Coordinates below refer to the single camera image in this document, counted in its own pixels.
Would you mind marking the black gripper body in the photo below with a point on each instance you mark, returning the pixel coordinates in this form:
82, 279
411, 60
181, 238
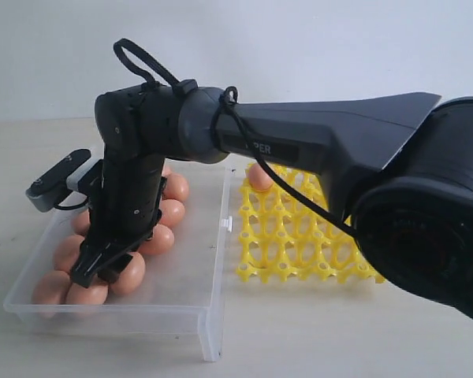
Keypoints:
124, 200

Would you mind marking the brown egg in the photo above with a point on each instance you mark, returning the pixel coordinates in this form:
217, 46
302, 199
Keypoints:
173, 212
258, 179
131, 277
161, 241
81, 223
52, 289
177, 188
94, 295
67, 253
166, 171

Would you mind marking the clear plastic tray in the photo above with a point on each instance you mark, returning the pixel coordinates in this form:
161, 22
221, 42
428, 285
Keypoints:
181, 292

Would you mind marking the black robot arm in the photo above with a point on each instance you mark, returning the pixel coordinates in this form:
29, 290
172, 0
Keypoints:
397, 172

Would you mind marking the yellow plastic egg tray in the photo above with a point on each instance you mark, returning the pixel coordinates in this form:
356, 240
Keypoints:
281, 239

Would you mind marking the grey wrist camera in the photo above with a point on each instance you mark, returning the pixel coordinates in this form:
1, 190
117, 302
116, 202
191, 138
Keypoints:
77, 172

